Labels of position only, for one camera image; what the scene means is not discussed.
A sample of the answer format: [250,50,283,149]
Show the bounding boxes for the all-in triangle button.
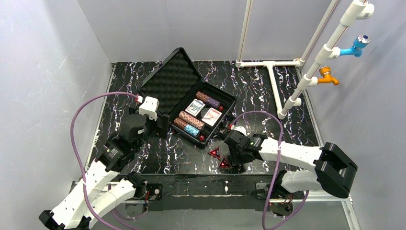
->
[218,157,232,169]
[208,147,221,160]

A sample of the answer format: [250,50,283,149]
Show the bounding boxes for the black foam-lined poker case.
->
[138,47,236,148]

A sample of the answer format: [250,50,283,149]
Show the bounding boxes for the brown black chip stack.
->
[196,92,210,104]

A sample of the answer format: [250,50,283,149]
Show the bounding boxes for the purple poker chip stack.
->
[207,98,221,108]

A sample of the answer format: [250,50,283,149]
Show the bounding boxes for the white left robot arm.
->
[39,113,157,230]

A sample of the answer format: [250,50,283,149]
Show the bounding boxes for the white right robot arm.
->
[224,127,358,198]

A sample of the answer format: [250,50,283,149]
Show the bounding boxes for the red black chip stack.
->
[174,117,189,130]

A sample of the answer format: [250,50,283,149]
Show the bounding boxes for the orange blue chip stack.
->
[178,111,205,130]

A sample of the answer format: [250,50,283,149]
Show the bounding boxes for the light blue chip stack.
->
[184,124,200,138]

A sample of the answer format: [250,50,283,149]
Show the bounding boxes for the blue playing card deck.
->
[185,99,205,117]

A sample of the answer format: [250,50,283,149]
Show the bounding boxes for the red playing card deck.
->
[201,108,222,127]

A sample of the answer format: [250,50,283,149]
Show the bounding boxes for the clear round dealer button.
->
[201,108,214,119]

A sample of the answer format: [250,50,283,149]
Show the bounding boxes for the orange tap valve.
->
[317,66,339,86]

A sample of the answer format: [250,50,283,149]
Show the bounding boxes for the blue tap valve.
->
[339,34,371,58]

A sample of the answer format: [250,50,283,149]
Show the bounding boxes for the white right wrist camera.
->
[230,125,247,136]

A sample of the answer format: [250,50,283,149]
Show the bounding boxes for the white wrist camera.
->
[230,125,247,136]
[137,96,159,121]

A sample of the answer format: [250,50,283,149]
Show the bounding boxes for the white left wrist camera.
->
[137,96,159,121]

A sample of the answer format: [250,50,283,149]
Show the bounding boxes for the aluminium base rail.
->
[58,179,361,230]

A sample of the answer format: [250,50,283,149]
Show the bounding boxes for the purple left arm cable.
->
[70,91,150,230]

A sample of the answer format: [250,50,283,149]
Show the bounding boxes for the white pvc pipe frame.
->
[235,0,375,120]

